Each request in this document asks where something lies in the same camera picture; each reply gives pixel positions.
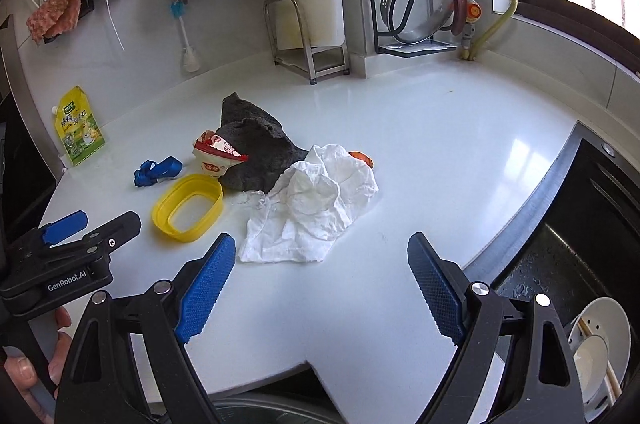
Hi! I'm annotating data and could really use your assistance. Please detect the yellow green refill pouch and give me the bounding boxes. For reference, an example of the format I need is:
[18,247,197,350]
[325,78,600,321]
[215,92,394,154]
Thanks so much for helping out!
[52,86,105,166]

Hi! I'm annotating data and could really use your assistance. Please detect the black pot lid rack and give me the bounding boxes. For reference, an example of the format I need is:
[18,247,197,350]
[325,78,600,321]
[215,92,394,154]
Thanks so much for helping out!
[372,0,470,59]

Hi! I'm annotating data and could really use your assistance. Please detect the yellow gas hose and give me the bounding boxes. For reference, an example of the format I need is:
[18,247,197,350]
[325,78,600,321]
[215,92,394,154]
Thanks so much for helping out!
[459,0,520,62]

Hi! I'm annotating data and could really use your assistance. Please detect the red white snack wrapper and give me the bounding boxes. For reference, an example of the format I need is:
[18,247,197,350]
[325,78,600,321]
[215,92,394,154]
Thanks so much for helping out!
[192,130,248,178]

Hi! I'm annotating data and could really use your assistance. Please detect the blue plastic clip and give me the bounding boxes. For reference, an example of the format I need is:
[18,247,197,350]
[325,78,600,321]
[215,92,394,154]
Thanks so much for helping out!
[134,156,183,188]

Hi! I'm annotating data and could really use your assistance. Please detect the person's left hand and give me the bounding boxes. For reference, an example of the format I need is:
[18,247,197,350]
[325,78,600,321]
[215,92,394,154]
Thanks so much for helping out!
[4,307,72,423]

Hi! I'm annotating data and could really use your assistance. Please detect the yellow plastic lid ring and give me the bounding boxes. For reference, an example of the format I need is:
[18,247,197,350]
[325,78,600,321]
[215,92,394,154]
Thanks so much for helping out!
[150,172,226,244]

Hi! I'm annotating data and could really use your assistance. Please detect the orange gas valve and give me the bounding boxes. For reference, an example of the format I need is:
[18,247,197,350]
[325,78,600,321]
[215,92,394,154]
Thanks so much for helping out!
[461,0,483,51]

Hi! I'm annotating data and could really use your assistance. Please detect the black kitchen sink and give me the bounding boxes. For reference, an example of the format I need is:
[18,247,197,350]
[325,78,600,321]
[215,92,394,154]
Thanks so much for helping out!
[462,118,640,355]

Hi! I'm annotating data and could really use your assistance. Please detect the steel cutting board rack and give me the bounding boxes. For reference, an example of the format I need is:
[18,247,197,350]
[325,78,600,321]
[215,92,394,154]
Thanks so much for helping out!
[262,0,350,85]

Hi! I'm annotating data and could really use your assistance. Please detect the pink dish cloth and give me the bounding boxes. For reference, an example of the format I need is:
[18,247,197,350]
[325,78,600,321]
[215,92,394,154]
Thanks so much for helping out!
[26,0,81,44]

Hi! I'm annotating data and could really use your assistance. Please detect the orange red plastic piece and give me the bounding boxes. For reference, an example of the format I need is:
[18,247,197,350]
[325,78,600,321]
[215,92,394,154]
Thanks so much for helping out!
[349,151,374,168]

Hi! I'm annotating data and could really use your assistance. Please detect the white tissue paper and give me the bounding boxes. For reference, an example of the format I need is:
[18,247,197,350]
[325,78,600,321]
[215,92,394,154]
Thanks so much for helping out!
[238,144,378,264]

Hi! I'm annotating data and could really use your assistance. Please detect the blue white bottle brush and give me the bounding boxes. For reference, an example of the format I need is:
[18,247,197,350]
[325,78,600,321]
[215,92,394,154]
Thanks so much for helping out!
[170,0,201,73]

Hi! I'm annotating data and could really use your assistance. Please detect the dark grey cloth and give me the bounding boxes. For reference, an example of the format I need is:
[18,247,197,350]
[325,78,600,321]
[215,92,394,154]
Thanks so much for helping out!
[216,92,308,193]

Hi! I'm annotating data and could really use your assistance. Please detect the black oven front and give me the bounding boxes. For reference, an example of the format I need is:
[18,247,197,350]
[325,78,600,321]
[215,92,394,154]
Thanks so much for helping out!
[0,15,64,255]

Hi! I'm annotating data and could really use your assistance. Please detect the grey perforated trash basket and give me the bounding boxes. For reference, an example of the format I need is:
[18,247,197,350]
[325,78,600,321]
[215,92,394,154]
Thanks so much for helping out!
[210,392,344,424]

